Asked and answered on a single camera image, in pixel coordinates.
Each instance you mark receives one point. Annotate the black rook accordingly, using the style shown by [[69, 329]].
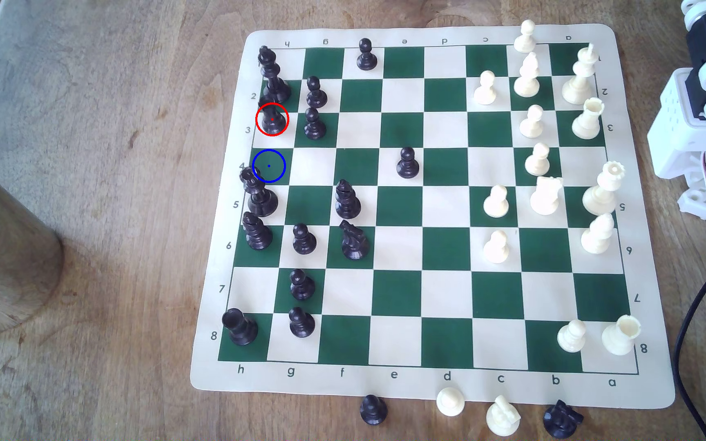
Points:
[[241, 329], [273, 124]]

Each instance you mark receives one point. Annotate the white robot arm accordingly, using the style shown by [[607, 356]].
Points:
[[678, 122]]

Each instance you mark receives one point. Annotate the green and cream chess mat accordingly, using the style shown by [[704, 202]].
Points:
[[445, 306]]

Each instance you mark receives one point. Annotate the black bishop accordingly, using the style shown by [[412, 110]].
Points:
[[258, 236], [348, 207]]

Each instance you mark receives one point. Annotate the black knight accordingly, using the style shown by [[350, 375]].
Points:
[[355, 245], [561, 421]]

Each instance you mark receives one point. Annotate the black pawn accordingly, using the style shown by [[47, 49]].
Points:
[[316, 97], [373, 411], [366, 59], [301, 324], [304, 243], [302, 288], [408, 166], [314, 127]]

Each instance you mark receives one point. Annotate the black queen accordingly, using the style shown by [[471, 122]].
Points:
[[262, 201]]

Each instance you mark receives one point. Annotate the white pawn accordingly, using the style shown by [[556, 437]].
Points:
[[496, 205], [537, 163], [524, 41], [572, 339], [450, 403], [485, 92], [496, 250], [532, 125]]

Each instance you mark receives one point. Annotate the black king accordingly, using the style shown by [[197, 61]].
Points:
[[274, 89]]

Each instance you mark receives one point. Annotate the white knight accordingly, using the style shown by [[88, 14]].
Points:
[[545, 197], [502, 419]]

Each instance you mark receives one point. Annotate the white bishop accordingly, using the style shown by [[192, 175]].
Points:
[[526, 83], [597, 239]]

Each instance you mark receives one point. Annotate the white queen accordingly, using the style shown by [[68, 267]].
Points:
[[599, 197]]

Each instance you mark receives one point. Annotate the white rook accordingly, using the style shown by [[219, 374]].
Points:
[[620, 337], [588, 122]]

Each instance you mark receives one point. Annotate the white king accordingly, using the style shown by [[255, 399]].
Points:
[[578, 86]]

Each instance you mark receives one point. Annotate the wooden cylinder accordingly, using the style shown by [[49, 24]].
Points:
[[3, 263]]

